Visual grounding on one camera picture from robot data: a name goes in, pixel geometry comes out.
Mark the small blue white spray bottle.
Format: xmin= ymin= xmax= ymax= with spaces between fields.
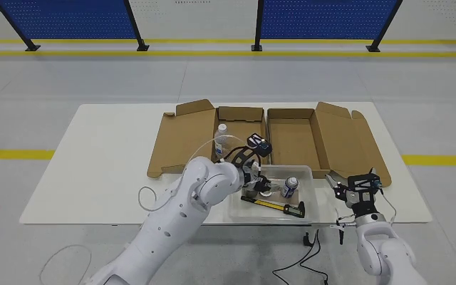
xmin=280 ymin=176 xmax=300 ymax=200

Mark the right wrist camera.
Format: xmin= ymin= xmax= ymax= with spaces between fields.
xmin=346 ymin=167 xmax=384 ymax=196

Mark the shallow cardboard box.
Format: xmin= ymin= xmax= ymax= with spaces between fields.
xmin=146 ymin=98 xmax=269 ymax=179
xmin=266 ymin=101 xmax=393 ymax=188

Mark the deep clear plastic tray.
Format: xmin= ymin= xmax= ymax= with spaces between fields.
xmin=227 ymin=164 xmax=321 ymax=224

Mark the black yellow digital caliper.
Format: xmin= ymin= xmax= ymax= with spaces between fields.
xmin=240 ymin=195 xmax=307 ymax=219

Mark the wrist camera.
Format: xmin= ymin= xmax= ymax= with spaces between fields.
xmin=346 ymin=167 xmax=384 ymax=196
xmin=223 ymin=133 xmax=274 ymax=175

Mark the thin white cable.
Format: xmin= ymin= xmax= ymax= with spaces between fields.
xmin=379 ymin=187 xmax=398 ymax=227
xmin=38 ymin=244 xmax=93 ymax=285
xmin=138 ymin=134 xmax=250 ymax=212

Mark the blue partition panel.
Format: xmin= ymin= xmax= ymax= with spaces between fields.
xmin=250 ymin=0 xmax=404 ymax=53
xmin=0 ymin=0 xmax=150 ymax=53

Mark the black cable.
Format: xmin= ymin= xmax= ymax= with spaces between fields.
xmin=271 ymin=229 xmax=331 ymax=285

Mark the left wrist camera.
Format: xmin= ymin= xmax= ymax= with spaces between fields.
xmin=223 ymin=133 xmax=274 ymax=175

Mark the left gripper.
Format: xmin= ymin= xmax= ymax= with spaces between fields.
xmin=242 ymin=162 xmax=282 ymax=195

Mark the clear bottle with white cap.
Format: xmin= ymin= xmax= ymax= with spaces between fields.
xmin=213 ymin=123 xmax=233 ymax=160

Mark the white perforated partition panel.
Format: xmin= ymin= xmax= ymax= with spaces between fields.
xmin=128 ymin=0 xmax=260 ymax=41

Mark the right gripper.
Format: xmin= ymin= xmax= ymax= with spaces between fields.
xmin=324 ymin=170 xmax=388 ymax=227

